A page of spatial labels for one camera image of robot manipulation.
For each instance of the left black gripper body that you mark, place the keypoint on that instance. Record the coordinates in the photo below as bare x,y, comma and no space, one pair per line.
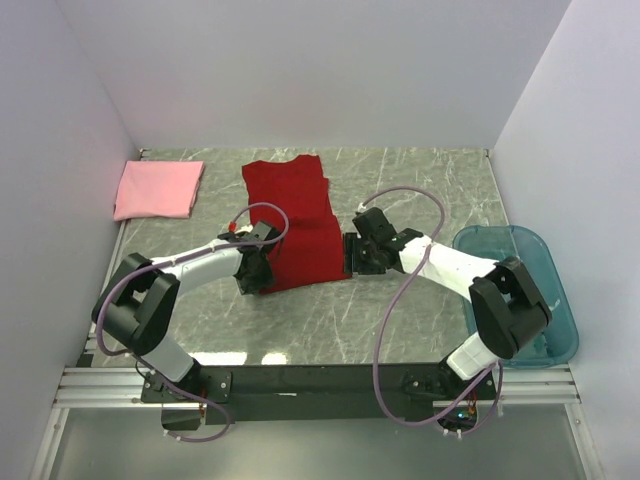
257,279

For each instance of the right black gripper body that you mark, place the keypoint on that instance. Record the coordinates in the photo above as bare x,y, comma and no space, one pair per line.
360,255

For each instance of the red t shirt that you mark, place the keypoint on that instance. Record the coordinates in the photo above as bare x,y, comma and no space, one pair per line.
312,250

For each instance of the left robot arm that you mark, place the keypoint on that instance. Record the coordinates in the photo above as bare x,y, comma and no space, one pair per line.
137,305

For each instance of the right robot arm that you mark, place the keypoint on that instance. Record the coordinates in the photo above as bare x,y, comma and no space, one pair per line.
508,306

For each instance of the folded pink t shirt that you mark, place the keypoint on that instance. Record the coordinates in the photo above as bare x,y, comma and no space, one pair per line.
166,189

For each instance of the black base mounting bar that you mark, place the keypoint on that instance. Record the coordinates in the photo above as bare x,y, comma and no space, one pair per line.
325,392

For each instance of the teal transparent plastic bin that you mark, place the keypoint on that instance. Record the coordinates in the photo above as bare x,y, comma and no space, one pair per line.
559,342

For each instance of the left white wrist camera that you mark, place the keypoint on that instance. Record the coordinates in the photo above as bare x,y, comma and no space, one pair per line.
237,229

